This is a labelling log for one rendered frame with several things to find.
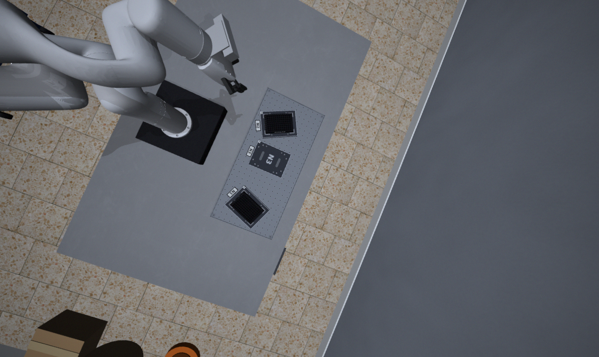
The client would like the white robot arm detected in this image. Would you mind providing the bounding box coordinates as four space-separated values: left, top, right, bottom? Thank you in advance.
0 0 239 138

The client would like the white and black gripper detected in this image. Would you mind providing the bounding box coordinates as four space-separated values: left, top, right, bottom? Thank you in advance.
197 52 247 95

